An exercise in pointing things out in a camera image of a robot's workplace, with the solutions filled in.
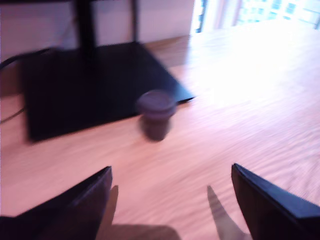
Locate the dark grey coffee capsule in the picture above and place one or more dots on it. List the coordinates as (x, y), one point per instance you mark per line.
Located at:
(155, 117)

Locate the black Huawei monitor with stand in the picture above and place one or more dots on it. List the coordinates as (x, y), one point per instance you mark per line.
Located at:
(75, 87)

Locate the white window frame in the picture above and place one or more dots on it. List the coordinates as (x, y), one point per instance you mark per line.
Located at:
(220, 15)

